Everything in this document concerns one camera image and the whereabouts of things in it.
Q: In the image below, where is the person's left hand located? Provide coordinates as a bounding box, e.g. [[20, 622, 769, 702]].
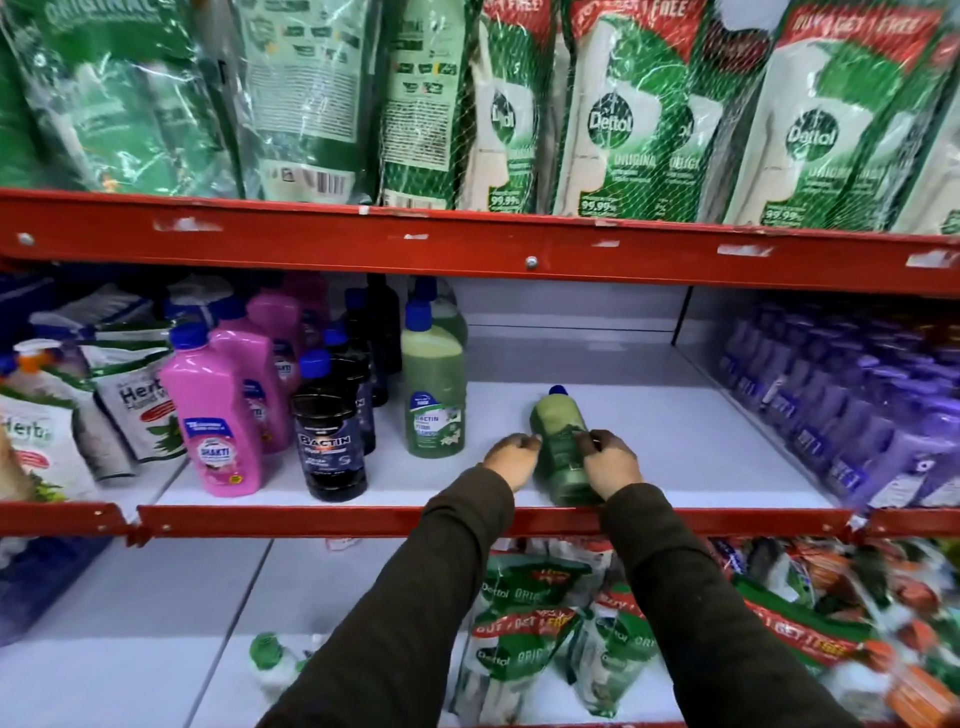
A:
[[482, 432, 543, 494]]

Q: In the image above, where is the pile of netted green pouches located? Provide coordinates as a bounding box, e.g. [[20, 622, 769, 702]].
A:
[[448, 537, 663, 727]]

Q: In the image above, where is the person's right hand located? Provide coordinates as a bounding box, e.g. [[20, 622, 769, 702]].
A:
[[575, 429, 645, 502]]

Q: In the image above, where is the tall green cleaner bottle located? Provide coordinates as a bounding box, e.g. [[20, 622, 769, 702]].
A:
[[400, 299, 468, 459], [413, 275, 471, 348]]

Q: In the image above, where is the pink cleaner bottle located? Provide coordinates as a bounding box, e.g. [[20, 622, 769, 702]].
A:
[[246, 274, 306, 393], [285, 270, 332, 348], [209, 295, 294, 456], [159, 323, 266, 498]]

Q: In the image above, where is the pile of orange green pouches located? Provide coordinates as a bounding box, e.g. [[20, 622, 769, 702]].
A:
[[708, 535, 960, 728]]

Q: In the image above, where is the dark blue packet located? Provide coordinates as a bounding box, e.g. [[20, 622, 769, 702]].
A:
[[0, 535, 111, 648]]

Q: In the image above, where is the row of green refill pouches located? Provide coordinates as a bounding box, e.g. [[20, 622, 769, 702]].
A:
[[0, 0, 960, 237]]

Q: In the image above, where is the person's left forearm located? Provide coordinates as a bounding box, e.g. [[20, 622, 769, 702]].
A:
[[257, 465, 517, 728]]

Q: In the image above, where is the black cleaner bottle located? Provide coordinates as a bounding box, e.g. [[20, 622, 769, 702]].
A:
[[366, 273, 403, 376], [344, 288, 391, 408], [323, 325, 378, 456], [290, 348, 369, 503]]

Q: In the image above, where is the person's right forearm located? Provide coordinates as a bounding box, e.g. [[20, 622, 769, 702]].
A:
[[599, 481, 864, 728]]

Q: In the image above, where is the white shelf board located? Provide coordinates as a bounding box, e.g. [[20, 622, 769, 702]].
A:
[[156, 381, 835, 511]]

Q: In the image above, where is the red metal shelf beam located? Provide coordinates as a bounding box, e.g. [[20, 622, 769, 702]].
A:
[[0, 500, 960, 547], [0, 187, 960, 300]]

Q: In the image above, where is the small green capped bottle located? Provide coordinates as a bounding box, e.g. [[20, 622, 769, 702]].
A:
[[249, 631, 310, 702]]

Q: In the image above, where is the group of purple bottles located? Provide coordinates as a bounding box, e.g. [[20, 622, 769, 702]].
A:
[[714, 298, 960, 513]]

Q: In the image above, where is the small green cleaner bottle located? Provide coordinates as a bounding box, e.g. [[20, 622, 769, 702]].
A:
[[529, 384, 601, 507]]

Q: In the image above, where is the white herbal refill pouch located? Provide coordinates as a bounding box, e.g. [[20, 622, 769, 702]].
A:
[[0, 388, 100, 503], [78, 341, 187, 464], [30, 364, 138, 483]]

